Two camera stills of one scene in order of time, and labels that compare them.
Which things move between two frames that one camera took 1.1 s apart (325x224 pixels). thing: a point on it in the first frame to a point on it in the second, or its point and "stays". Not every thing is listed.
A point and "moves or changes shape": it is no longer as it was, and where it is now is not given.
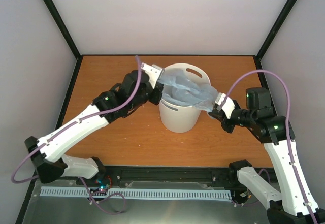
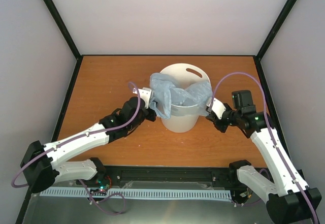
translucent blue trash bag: (174, 90) moves or changes shape
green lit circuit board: (103, 185) stays
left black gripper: (156, 99) to (152, 116)
